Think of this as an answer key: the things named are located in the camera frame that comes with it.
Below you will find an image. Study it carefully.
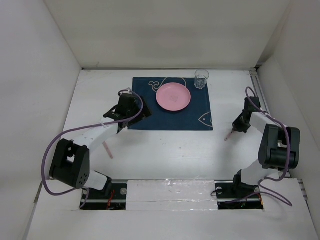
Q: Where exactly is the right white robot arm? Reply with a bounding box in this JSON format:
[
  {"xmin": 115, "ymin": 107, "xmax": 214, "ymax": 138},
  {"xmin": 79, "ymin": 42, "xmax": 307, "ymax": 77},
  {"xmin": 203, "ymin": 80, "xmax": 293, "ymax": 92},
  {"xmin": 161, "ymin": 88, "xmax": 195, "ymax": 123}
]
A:
[{"xmin": 231, "ymin": 96, "xmax": 301, "ymax": 198}]

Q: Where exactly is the aluminium corner rail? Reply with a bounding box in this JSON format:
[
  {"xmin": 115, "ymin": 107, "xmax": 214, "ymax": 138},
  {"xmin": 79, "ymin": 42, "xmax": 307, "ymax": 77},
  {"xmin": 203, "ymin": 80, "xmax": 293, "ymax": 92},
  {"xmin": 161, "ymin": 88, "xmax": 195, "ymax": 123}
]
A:
[{"xmin": 249, "ymin": 67, "xmax": 270, "ymax": 113}]

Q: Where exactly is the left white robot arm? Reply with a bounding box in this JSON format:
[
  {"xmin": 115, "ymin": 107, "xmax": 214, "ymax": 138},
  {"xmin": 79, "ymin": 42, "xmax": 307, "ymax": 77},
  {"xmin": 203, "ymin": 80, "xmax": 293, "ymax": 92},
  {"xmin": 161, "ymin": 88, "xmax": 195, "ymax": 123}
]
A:
[{"xmin": 49, "ymin": 90, "xmax": 152, "ymax": 199}]

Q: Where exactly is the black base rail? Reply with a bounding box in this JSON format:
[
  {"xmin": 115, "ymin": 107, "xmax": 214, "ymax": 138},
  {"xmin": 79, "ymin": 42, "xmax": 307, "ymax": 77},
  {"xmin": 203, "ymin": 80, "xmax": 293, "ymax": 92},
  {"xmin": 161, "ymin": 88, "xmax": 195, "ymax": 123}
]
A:
[{"xmin": 80, "ymin": 179, "xmax": 264, "ymax": 212}]

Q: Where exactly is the pink plastic plate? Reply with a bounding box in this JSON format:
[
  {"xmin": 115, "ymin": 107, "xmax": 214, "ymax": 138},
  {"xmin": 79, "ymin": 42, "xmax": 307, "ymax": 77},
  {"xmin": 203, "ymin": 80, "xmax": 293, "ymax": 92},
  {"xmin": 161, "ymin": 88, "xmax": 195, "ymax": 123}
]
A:
[{"xmin": 156, "ymin": 82, "xmax": 192, "ymax": 112}]

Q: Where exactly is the navy blue cloth placemat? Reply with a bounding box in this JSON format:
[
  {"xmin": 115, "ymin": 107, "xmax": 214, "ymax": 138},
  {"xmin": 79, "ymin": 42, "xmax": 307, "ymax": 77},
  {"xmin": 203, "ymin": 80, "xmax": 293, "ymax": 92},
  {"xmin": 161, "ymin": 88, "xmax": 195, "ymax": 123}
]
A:
[{"xmin": 129, "ymin": 77, "xmax": 213, "ymax": 131}]

